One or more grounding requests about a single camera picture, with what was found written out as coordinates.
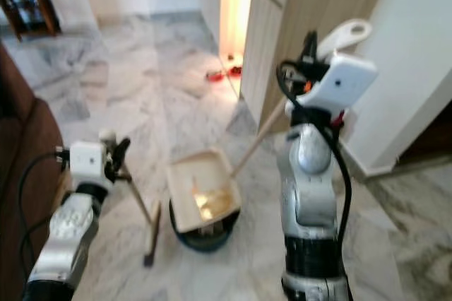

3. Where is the wooden handled broom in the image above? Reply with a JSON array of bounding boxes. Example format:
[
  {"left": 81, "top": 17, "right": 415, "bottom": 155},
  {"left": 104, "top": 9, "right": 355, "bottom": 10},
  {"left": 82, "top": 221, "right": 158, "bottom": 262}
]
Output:
[{"left": 98, "top": 129, "right": 162, "bottom": 268}]

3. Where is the beige long handled dustpan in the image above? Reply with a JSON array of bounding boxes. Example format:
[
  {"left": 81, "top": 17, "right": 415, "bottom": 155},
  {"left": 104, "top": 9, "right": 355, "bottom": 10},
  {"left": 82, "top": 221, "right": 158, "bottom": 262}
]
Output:
[{"left": 167, "top": 19, "right": 374, "bottom": 234}]

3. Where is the red small floor item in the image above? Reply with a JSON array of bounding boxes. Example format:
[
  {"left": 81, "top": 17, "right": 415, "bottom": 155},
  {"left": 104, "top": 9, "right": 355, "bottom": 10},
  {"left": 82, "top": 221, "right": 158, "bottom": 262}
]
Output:
[{"left": 204, "top": 64, "right": 245, "bottom": 83}]

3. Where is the light wooden tall cabinet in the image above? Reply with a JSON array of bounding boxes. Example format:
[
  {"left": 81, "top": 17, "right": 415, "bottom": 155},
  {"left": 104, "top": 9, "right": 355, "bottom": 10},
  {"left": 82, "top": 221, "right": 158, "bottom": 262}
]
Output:
[{"left": 198, "top": 0, "right": 398, "bottom": 134}]

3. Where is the brown fabric sofa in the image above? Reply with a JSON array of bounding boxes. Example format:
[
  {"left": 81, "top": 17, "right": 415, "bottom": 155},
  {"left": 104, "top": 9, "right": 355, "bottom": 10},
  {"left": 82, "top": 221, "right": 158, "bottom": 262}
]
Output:
[{"left": 0, "top": 42, "right": 69, "bottom": 301}]

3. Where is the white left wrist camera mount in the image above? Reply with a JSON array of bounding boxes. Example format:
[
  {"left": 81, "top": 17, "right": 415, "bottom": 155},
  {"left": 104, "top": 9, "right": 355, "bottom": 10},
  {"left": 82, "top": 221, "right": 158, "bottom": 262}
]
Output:
[{"left": 69, "top": 140, "right": 107, "bottom": 184}]

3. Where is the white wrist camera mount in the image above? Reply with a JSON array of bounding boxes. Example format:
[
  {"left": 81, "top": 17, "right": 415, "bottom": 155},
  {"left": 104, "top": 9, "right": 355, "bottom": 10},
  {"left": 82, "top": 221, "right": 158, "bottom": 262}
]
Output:
[
  {"left": 69, "top": 140, "right": 107, "bottom": 184},
  {"left": 285, "top": 52, "right": 379, "bottom": 116}
]

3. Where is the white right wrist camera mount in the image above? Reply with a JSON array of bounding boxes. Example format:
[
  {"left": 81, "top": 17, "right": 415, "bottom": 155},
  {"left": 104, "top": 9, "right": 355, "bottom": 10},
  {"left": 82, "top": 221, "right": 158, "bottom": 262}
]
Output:
[{"left": 285, "top": 52, "right": 379, "bottom": 116}]

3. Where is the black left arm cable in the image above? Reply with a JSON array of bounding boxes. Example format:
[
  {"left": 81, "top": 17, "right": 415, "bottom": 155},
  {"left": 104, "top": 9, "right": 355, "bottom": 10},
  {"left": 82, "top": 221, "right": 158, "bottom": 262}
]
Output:
[{"left": 17, "top": 148, "right": 72, "bottom": 277}]

